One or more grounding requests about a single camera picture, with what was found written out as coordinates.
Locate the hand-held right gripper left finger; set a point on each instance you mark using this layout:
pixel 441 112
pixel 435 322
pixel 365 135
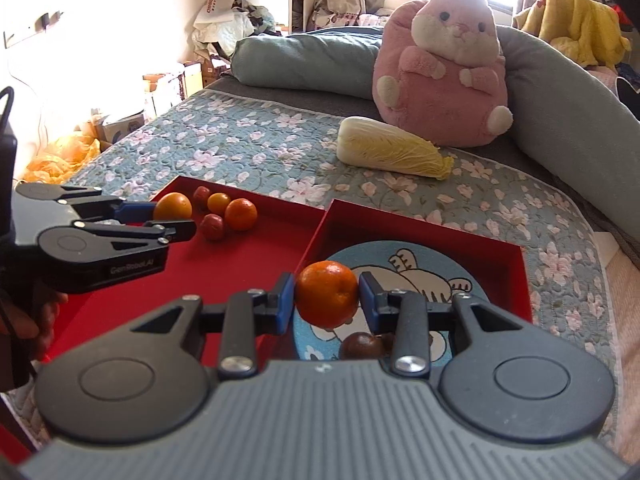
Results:
pixel 284 302

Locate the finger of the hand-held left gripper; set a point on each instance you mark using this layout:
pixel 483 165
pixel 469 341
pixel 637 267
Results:
pixel 170 234
pixel 136 211

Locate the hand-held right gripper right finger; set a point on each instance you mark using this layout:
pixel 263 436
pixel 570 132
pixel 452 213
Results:
pixel 367 296

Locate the yellow-orange orange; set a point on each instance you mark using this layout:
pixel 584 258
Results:
pixel 174 205

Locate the large orange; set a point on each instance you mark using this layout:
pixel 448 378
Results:
pixel 327 296

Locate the red cardboard box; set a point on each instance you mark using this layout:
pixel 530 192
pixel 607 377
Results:
pixel 235 260

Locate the red box lid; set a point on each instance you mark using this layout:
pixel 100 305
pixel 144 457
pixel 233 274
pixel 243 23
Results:
pixel 450 241

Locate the person's left hand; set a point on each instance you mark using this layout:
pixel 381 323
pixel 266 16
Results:
pixel 47 322

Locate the small dark red fruit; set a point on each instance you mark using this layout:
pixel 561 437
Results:
pixel 214 226
pixel 201 194

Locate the brown round fruit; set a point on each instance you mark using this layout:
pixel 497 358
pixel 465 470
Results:
pixel 360 347

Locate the small yellow-orange tangerine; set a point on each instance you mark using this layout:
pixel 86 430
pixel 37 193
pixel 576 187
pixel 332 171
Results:
pixel 218 202

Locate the round blue cartoon mat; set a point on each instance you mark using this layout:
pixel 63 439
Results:
pixel 425 266

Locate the orange tangerine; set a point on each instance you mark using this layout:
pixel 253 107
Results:
pixel 240 214

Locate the white printed carton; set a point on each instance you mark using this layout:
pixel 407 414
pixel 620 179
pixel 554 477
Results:
pixel 122 127

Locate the yellow plastic bag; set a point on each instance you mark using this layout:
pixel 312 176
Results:
pixel 60 157

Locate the floral quilted bedspread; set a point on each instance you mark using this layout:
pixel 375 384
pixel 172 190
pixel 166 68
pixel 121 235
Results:
pixel 250 135

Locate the napa cabbage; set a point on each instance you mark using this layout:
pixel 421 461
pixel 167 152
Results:
pixel 385 147

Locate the white plastic bag red print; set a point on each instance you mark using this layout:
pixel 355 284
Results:
pixel 220 15

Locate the long teal pillow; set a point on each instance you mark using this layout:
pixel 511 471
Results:
pixel 310 60

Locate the pink plush bunny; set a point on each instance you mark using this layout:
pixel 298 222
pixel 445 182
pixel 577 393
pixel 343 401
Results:
pixel 440 75

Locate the yellow blanket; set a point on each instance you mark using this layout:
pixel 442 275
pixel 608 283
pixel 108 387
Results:
pixel 575 25

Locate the wall hook rail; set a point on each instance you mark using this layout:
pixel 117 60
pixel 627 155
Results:
pixel 35 27

